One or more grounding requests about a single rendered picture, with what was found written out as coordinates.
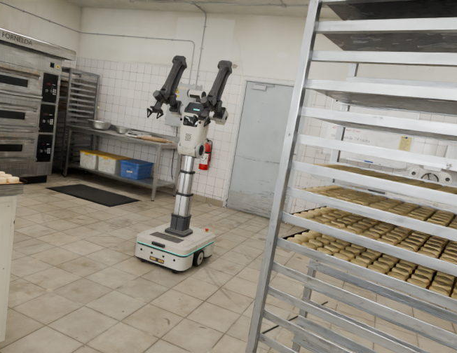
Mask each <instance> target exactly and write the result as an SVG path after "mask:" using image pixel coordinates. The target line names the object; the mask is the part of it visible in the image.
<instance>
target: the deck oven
mask: <svg viewBox="0 0 457 353"><path fill-rule="evenodd" d="M64 60H72V61H76V52H75V51H73V50H70V49H67V48H63V47H60V46H57V45H54V44H51V43H48V42H45V41H41V40H38V39H35V38H32V37H29V36H25V35H23V34H19V33H17V32H12V31H10V30H7V29H4V28H1V27H0V171H2V172H5V173H8V174H11V175H13V176H15V177H19V178H21V179H24V180H26V181H27V184H37V183H45V182H46V180H47V175H51V172H52V164H53V151H54V145H55V129H56V122H57V108H58V99H59V93H60V79H61V71H62V61H64ZM56 104H57V105H56Z"/></svg>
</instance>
